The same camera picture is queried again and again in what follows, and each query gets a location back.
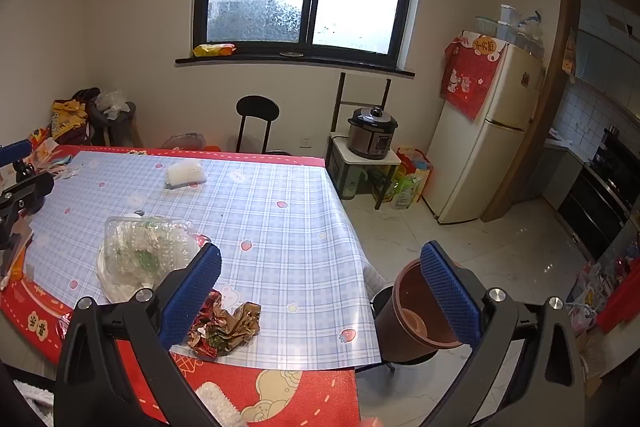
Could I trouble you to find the black round-back chair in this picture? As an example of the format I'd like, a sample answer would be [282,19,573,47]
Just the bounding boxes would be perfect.
[235,95,293,156]

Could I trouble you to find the clear mesh basket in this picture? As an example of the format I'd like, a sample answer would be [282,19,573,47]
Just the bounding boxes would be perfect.
[162,133,208,151]

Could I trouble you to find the crumpled translucent plastic bag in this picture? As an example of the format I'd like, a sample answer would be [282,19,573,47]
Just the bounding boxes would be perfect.
[95,89,128,120]

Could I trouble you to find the red bag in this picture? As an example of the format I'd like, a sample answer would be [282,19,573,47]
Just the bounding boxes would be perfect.
[595,259,640,333]

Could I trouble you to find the cream refrigerator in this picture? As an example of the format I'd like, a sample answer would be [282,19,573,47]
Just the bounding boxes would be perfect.
[422,29,546,225]

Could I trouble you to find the hanging paper calendar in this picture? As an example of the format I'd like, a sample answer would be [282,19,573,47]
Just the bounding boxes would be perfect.
[562,27,579,82]

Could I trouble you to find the pile of pale packets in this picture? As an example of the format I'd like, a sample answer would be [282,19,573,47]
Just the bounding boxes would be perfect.
[35,139,86,180]

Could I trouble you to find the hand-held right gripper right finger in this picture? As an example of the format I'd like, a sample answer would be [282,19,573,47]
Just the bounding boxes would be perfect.
[420,241,586,427]

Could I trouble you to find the yellow brown bag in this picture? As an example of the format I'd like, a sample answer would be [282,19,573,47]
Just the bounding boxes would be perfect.
[50,99,91,142]

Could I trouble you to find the large white sponge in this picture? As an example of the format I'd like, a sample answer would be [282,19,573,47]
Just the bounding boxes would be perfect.
[195,381,248,427]

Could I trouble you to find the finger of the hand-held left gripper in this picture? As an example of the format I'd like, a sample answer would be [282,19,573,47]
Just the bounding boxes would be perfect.
[0,139,34,168]

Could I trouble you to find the red gold wrapper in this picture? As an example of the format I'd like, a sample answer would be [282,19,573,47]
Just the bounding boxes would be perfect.
[187,289,263,360]

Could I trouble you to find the black window sill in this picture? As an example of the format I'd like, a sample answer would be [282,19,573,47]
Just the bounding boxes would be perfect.
[175,52,416,80]

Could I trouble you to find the blue plaid plastic tablecloth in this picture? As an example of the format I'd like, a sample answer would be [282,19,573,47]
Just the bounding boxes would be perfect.
[20,149,383,370]

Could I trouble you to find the pale upper kitchen cabinets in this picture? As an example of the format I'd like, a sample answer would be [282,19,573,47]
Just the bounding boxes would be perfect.
[575,0,640,118]

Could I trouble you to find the red printed tablecloth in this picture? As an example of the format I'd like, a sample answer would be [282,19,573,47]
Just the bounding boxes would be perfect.
[0,144,361,427]

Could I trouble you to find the red printed cloth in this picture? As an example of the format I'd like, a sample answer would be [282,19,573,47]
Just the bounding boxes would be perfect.
[440,31,508,122]

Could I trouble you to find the grey kitchen cabinet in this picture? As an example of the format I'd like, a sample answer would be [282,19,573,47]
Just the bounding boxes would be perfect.
[542,137,586,208]

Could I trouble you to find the colourful shopping bag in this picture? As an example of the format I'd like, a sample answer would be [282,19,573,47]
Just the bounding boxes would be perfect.
[390,147,433,210]

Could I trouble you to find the tall clear plastic container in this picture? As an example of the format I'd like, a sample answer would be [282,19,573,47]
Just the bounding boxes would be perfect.
[500,4,521,44]

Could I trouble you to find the person's white fleece jacket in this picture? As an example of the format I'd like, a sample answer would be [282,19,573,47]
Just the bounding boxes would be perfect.
[12,379,53,408]

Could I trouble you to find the silver electric pressure cooker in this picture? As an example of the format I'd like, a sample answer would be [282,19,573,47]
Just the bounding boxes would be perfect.
[347,106,399,160]

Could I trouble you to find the pile of packaged goods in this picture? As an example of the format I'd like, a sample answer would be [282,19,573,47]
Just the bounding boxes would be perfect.
[567,242,640,340]

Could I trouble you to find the brown plastic bin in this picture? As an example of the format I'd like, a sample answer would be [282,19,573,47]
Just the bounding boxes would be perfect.
[371,257,465,365]

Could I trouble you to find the small white sponge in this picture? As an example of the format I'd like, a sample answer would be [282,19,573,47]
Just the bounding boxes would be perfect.
[166,160,208,189]

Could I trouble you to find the yellow snack packet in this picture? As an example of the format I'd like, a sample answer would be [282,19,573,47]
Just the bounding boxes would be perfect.
[193,43,236,58]

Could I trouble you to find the dark stool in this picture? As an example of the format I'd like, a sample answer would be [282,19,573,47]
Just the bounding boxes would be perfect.
[85,99,138,148]

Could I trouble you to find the black built-in oven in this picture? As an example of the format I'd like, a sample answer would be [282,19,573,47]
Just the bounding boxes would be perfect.
[557,127,640,258]

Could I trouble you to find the clear plastic bag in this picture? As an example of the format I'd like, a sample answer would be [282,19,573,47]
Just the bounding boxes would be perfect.
[96,215,201,305]
[517,9,546,58]

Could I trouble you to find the pale green jug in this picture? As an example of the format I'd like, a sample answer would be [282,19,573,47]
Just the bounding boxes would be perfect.
[340,152,371,200]

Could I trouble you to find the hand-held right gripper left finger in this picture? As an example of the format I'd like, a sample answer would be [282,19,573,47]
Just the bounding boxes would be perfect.
[54,242,223,427]

